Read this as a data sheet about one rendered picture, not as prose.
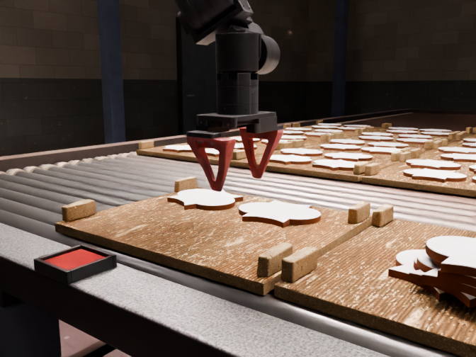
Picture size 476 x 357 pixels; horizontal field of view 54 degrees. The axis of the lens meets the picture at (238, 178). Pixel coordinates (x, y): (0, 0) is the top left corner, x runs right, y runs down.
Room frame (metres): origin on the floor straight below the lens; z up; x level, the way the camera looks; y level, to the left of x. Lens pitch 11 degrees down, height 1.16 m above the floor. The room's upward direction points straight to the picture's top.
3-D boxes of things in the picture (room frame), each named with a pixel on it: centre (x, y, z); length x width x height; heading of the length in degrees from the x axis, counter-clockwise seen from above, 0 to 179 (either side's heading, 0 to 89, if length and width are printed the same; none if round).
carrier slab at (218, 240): (0.76, 0.03, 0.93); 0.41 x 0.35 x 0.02; 54
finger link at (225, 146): (0.61, 0.02, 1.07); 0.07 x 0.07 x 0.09; 54
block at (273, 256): (0.53, -0.05, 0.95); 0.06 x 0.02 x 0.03; 144
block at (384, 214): (0.73, -0.24, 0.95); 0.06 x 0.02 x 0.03; 142
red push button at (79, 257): (0.59, 0.22, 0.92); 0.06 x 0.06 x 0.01; 53
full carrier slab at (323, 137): (1.93, -0.13, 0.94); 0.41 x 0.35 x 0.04; 54
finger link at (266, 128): (0.67, -0.02, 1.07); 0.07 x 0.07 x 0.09; 54
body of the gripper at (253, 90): (0.64, 0.00, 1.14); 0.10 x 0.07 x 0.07; 144
